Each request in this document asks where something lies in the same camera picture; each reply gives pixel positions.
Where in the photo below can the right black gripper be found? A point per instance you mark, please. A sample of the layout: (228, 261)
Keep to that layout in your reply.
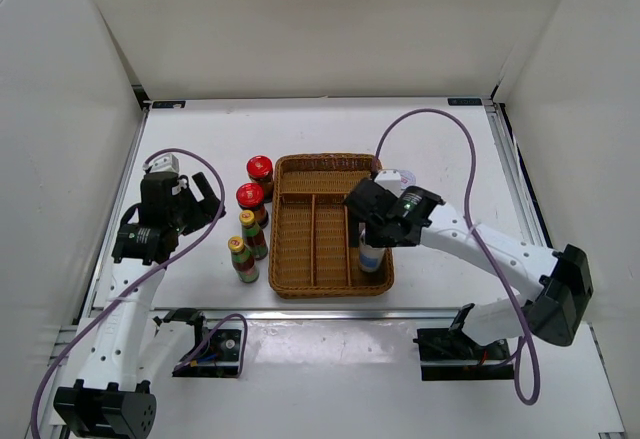
(371, 238)

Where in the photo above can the silver top white can front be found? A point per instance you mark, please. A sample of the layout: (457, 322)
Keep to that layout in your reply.
(370, 258)

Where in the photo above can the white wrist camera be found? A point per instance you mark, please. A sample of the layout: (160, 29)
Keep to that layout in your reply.
(390, 180)
(166, 162)

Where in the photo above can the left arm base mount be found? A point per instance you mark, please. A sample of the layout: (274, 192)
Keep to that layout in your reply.
(217, 352)

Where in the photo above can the red lid sauce jar rear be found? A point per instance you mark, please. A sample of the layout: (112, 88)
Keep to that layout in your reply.
(260, 171)

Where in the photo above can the wicker divided basket tray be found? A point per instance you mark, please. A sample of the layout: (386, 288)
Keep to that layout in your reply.
(310, 256)

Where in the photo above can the yellow cap sauce bottle front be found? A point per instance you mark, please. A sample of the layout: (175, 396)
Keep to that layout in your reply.
(242, 260)

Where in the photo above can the yellow cap sauce bottle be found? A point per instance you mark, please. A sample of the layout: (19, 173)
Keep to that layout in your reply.
(242, 260)
(253, 235)

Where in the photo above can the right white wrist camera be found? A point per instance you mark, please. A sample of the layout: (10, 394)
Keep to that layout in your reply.
(390, 180)

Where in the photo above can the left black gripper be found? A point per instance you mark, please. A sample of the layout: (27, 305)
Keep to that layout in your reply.
(204, 211)

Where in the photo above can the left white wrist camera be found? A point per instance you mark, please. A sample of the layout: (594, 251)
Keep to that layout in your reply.
(166, 162)

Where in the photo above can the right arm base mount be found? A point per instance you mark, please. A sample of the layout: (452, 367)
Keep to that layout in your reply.
(446, 354)

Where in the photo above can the purple lid dark jar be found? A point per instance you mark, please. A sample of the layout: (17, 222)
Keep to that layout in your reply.
(407, 178)

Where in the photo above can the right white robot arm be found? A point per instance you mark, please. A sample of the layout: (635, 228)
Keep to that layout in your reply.
(551, 288)

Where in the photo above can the red lid sauce jar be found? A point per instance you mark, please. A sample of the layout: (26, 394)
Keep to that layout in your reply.
(250, 196)
(260, 171)

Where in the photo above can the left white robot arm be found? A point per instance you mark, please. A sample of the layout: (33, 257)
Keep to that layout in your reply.
(111, 398)

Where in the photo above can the yellow cap sauce bottle rear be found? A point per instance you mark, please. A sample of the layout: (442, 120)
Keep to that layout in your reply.
(253, 235)

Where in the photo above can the red lid sauce jar front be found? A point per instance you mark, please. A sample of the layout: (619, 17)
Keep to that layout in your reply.
(250, 196)

